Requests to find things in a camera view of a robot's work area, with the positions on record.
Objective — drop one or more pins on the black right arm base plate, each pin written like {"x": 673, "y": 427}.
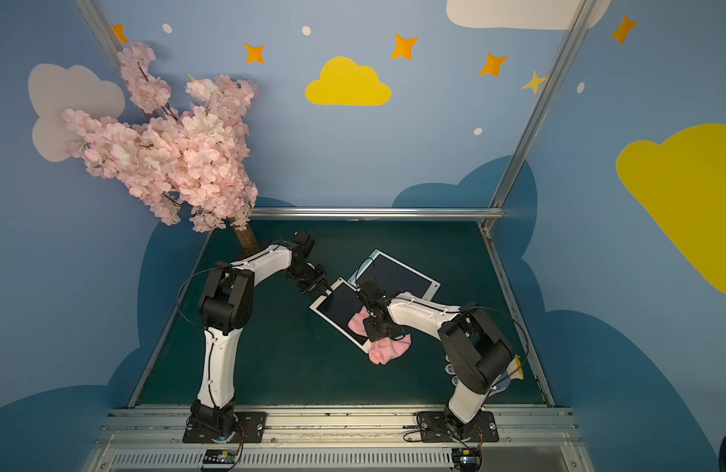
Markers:
{"x": 440, "y": 427}

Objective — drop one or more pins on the right table edge rail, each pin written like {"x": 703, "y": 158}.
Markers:
{"x": 531, "y": 357}

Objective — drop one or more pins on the right rear aluminium post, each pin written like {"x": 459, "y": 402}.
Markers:
{"x": 581, "y": 22}

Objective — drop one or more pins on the blue dotted work glove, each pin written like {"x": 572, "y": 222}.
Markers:
{"x": 513, "y": 372}

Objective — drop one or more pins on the left green circuit board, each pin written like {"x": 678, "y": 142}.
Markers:
{"x": 220, "y": 459}

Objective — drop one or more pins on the front aluminium rail bed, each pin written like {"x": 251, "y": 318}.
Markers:
{"x": 341, "y": 438}

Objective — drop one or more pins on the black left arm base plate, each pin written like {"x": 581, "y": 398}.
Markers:
{"x": 241, "y": 427}

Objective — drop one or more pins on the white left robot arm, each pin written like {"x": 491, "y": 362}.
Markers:
{"x": 226, "y": 306}

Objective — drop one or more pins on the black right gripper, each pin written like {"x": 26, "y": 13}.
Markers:
{"x": 371, "y": 303}

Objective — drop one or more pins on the blue-edged white drawing tablet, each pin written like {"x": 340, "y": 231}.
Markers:
{"x": 394, "y": 277}

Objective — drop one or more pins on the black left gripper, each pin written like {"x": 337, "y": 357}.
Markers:
{"x": 314, "y": 279}

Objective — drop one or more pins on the right circuit board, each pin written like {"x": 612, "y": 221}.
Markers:
{"x": 465, "y": 459}

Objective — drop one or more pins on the aluminium post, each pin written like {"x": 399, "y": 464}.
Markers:
{"x": 581, "y": 22}
{"x": 94, "y": 15}

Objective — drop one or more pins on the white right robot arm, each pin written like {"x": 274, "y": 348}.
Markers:
{"x": 476, "y": 347}

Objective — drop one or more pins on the pink cherry blossom tree crown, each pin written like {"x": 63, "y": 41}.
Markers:
{"x": 194, "y": 159}

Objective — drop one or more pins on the rusty brown tree trunk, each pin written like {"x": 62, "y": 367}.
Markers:
{"x": 247, "y": 240}

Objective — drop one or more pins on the left rear aluminium post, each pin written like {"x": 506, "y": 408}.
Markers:
{"x": 94, "y": 15}

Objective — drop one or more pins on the rear aluminium frame rail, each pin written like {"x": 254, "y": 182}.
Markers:
{"x": 378, "y": 213}

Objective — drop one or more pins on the pink cloth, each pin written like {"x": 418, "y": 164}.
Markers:
{"x": 382, "y": 351}

